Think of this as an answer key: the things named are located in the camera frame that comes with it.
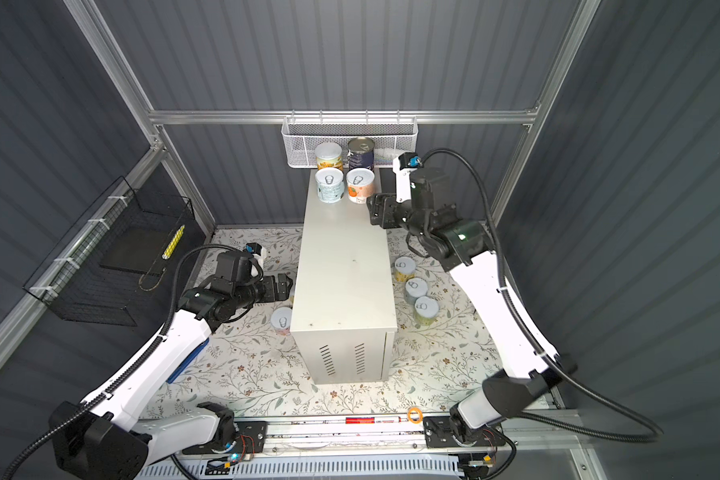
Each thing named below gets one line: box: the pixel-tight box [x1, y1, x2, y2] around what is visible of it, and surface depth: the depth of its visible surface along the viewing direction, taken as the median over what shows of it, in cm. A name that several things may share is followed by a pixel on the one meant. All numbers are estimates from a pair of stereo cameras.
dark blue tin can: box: [348, 137, 375, 170], surface depth 80 cm
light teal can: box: [315, 167, 345, 203], surface depth 79 cm
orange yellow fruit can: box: [315, 141, 344, 170], surface depth 82 cm
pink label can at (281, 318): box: [270, 306, 292, 336], surface depth 91 cm
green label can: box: [414, 296, 440, 326], surface depth 93 cm
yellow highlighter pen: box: [161, 224, 185, 260], surface depth 80 cm
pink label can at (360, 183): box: [346, 167, 376, 204], surface depth 78 cm
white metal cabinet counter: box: [290, 170, 397, 385], surface depth 68 cm
